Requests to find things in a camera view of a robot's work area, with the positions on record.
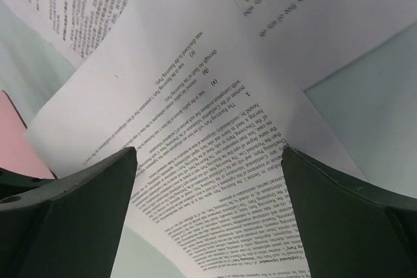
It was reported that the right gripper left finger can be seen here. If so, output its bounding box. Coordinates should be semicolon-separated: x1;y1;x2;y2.
1;147;137;277

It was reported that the printed text sheet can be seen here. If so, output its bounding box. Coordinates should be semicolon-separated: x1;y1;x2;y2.
233;0;416;89
26;0;360;277

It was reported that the printed form sheet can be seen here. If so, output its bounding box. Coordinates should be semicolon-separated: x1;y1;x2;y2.
2;0;128;68

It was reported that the pink clipboard folder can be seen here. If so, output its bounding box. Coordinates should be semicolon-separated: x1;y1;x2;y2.
1;91;55;179

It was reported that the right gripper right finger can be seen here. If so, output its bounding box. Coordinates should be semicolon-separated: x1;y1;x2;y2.
281;148;416;277

